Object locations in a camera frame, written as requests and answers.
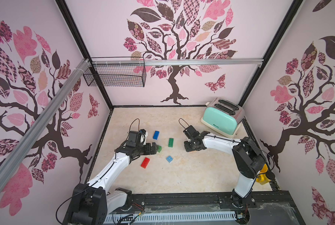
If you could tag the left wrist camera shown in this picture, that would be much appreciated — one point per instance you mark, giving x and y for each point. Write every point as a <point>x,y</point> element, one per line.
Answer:
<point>136,138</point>

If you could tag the long blue lego brick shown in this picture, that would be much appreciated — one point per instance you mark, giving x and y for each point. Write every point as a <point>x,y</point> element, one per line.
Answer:
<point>156,135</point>

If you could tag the white slotted cable duct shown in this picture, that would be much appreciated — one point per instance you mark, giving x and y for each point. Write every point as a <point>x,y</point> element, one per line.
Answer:
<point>160,218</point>

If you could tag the small light blue lego brick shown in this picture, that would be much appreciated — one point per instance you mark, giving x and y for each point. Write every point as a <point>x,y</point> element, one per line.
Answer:
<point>169,159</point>

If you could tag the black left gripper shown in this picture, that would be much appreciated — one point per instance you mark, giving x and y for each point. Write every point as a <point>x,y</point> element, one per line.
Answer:
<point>149,151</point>

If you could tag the mint green toaster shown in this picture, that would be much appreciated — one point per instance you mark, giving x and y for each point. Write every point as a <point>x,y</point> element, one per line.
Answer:
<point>223,117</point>

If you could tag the long green lego brick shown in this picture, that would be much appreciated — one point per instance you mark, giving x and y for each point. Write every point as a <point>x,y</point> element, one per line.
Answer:
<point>170,142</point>

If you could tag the aluminium rail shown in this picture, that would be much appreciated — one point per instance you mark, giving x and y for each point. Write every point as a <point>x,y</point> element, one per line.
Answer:
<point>246,61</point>
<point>14,159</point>

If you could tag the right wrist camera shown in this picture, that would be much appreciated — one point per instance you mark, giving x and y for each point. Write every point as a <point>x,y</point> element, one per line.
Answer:
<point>190,130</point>

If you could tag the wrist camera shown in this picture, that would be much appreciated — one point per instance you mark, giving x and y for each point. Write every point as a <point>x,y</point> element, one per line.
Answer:
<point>136,138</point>
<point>190,130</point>

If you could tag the red lego brick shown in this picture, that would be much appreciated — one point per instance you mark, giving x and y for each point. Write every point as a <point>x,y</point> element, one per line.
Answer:
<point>145,163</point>

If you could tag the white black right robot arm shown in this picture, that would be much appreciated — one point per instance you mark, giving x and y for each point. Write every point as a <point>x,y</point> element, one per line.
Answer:
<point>248,157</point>

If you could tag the aluminium rail left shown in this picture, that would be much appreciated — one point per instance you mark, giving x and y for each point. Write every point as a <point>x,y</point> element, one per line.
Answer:
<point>14,159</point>

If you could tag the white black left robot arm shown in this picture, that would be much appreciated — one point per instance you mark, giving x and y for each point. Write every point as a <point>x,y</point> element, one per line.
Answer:
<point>90,203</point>

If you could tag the black wire basket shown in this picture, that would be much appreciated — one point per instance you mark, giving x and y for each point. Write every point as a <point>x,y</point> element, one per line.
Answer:
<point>116,72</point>

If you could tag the aluminium rail back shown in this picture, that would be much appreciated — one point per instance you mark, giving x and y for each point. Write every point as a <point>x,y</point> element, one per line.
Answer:
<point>246,61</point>

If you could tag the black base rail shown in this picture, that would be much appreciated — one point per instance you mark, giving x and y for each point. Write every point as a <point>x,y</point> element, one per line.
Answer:
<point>224,200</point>

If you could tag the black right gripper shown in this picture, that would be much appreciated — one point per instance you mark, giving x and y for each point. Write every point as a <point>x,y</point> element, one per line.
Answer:
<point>191,143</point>

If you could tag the yellow mug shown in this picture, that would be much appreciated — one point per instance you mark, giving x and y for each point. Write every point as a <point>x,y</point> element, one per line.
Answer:
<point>262,177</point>

